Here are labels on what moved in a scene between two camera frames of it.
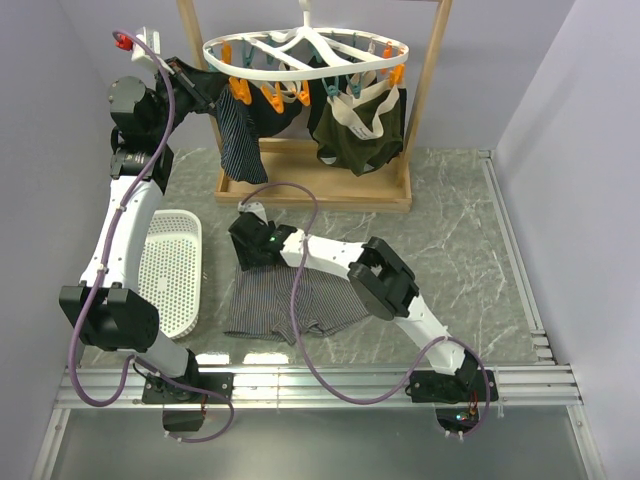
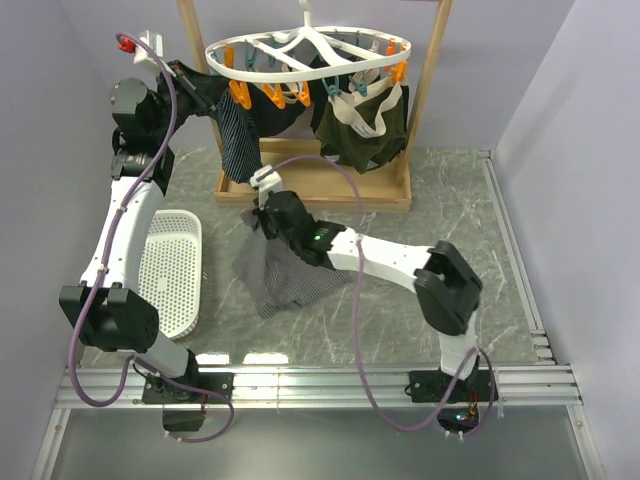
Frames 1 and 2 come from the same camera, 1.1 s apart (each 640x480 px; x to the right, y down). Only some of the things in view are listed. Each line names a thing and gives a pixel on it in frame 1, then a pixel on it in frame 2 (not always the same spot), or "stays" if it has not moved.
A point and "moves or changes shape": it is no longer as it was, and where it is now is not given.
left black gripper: x=203 y=87 stays
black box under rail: x=182 y=420 stays
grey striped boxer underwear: x=261 y=301 moves or changes shape
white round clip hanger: x=302 y=52 stays
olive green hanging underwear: x=362 y=129 stays
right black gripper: x=247 y=260 to x=263 y=214
